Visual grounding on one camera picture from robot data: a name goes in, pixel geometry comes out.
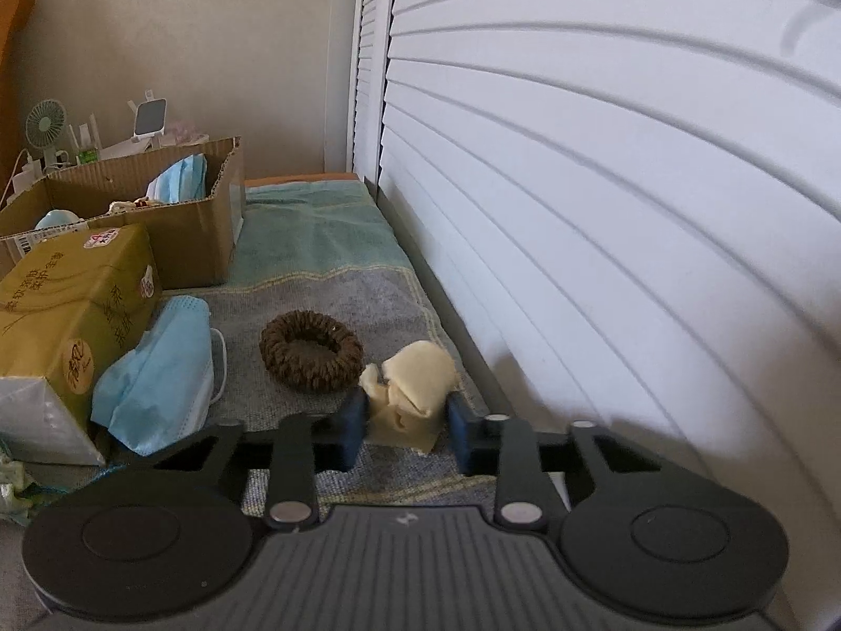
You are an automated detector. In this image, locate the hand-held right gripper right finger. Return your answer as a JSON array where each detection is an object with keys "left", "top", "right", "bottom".
[{"left": 447, "top": 392, "right": 662, "bottom": 528}]

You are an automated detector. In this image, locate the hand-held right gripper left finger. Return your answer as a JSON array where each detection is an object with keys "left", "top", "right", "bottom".
[{"left": 154, "top": 388, "right": 369, "bottom": 527}]

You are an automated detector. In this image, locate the cream cloth pouch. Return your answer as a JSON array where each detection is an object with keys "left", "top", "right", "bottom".
[{"left": 358, "top": 340, "right": 459, "bottom": 456}]

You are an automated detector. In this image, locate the blue face mask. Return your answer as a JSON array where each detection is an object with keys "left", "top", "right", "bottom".
[{"left": 92, "top": 296, "right": 230, "bottom": 456}]

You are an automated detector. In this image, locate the brown cardboard box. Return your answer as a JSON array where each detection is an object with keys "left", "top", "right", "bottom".
[{"left": 0, "top": 137, "right": 245, "bottom": 291}]

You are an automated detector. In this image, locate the grey checked towel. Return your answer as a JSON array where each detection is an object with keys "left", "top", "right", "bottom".
[{"left": 0, "top": 266, "right": 567, "bottom": 612}]

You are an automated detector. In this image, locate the teal towel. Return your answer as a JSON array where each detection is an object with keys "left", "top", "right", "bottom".
[{"left": 227, "top": 180, "right": 412, "bottom": 291}]

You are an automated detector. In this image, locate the white louvred closet door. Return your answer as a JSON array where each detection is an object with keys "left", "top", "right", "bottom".
[
  {"left": 374, "top": 0, "right": 841, "bottom": 631},
  {"left": 345, "top": 0, "right": 402, "bottom": 186}
]

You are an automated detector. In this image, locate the olive tissue pack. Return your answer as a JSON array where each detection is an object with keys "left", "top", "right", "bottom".
[{"left": 0, "top": 222, "right": 164, "bottom": 467}]

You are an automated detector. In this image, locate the white router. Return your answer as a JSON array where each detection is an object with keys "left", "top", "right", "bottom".
[{"left": 69, "top": 105, "right": 165, "bottom": 162}]

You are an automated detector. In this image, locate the white stand with screen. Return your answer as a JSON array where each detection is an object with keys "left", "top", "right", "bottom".
[{"left": 128, "top": 88, "right": 169, "bottom": 146}]

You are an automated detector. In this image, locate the white power strip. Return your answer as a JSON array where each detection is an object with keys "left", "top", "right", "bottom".
[{"left": 0, "top": 154, "right": 54, "bottom": 202}]

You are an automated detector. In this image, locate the small white desk fan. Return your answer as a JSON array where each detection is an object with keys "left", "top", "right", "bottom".
[{"left": 26, "top": 98, "right": 70, "bottom": 154}]

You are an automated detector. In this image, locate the wooden bed headboard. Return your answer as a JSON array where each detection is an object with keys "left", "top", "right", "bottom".
[{"left": 0, "top": 0, "right": 38, "bottom": 180}]

